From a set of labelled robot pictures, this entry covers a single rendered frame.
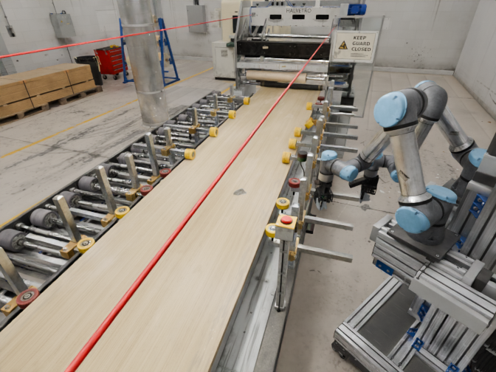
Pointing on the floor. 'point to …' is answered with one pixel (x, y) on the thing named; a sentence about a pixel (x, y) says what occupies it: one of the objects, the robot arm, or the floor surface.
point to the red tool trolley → (110, 61)
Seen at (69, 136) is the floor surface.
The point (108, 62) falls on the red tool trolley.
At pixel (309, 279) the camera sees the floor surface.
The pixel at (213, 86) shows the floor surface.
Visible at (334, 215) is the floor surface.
